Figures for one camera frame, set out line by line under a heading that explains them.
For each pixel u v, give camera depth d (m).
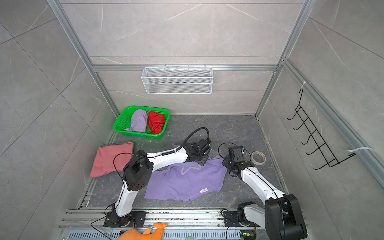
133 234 0.63
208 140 0.80
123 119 1.10
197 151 0.69
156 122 1.03
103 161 0.89
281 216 0.41
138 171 0.52
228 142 0.77
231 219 0.73
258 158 0.96
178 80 1.00
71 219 0.75
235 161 0.67
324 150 0.63
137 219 0.73
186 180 0.87
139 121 1.07
